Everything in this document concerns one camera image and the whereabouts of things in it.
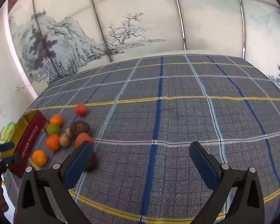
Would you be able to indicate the grey plaid tablecloth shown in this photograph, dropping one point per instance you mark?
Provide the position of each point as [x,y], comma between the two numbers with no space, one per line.
[154,121]

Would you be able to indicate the small red tomato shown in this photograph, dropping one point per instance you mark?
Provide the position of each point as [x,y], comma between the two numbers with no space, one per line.
[81,110]

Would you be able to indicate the landscape painted folding screen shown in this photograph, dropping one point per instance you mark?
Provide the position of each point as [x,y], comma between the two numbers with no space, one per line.
[130,4]

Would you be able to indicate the red and gold tin box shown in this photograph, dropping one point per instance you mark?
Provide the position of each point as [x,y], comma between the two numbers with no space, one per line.
[29,137]

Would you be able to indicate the tan longan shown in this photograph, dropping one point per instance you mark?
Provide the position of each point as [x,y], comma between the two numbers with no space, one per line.
[64,141]
[68,132]

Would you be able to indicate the green round fruit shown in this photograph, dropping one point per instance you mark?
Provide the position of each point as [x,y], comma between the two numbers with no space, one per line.
[53,129]

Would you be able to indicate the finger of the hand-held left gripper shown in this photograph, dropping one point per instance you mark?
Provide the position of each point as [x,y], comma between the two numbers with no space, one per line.
[12,159]
[4,146]

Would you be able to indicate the orange mandarin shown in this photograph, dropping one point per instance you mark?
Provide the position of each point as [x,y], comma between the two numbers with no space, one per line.
[53,142]
[40,157]
[56,120]

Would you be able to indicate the large dark brown fruit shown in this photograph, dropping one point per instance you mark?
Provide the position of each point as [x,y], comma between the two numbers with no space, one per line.
[79,127]
[93,163]

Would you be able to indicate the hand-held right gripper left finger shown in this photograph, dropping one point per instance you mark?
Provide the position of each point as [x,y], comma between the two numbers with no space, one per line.
[78,165]

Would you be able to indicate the green tissue pack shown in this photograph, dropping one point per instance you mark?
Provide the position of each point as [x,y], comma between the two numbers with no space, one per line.
[8,130]

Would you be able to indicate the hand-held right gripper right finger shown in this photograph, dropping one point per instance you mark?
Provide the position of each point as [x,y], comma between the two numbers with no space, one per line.
[203,165]

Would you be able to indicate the small red fruit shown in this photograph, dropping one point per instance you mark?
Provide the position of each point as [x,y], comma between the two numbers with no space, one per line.
[82,138]

